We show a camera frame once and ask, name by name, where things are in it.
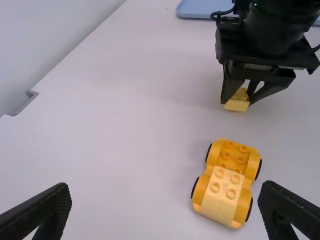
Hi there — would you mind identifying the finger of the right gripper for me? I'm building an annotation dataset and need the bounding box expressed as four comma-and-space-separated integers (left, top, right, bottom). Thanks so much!
220, 74, 248, 105
246, 79, 287, 108

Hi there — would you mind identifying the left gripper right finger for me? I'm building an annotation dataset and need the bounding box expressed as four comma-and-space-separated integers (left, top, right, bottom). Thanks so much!
257, 180, 320, 240

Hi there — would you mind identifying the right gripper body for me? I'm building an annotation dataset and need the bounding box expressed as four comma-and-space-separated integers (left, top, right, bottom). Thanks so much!
214, 21, 320, 89

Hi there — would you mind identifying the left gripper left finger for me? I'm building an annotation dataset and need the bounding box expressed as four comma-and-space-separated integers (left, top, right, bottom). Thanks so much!
0, 182, 73, 240

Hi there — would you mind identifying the pale yellow toy brick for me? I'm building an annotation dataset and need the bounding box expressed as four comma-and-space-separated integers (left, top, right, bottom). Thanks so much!
223, 87, 251, 113

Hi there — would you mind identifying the yellow toy car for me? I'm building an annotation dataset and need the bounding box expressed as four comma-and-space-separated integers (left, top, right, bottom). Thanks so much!
190, 138, 264, 230

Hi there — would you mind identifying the black cable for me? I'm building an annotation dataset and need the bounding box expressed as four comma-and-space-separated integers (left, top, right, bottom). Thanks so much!
209, 5, 245, 26

